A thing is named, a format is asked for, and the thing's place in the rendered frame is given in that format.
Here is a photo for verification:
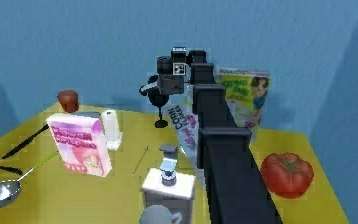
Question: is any black wineglass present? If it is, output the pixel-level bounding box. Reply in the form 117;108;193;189
147;75;171;130

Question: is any white soap dispenser bottle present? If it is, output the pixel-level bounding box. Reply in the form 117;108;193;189
140;143;197;224

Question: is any silver ladle with green handle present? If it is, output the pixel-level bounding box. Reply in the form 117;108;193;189
0;150;60;209

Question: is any grey mug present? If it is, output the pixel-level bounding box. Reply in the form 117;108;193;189
139;204;183;224

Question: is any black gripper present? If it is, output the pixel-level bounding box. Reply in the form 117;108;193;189
138;55;186;98

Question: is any green yellow cereal box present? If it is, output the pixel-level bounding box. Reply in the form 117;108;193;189
214;65;272;145

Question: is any white corn flakes box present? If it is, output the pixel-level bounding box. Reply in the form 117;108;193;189
166;95;205;188

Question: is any red tomato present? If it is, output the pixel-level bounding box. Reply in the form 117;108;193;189
260;152;315;200

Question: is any brown red cup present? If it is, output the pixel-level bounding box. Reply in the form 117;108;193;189
56;89;80;114

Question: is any white paper towel roll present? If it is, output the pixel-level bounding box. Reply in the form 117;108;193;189
100;109;124;152

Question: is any black knife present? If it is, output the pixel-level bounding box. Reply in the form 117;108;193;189
1;123;50;160

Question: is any thin grey pencil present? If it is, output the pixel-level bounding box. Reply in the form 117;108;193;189
131;146;150;176

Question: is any pink cereal box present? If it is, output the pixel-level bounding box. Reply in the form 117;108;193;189
45;111;113;178

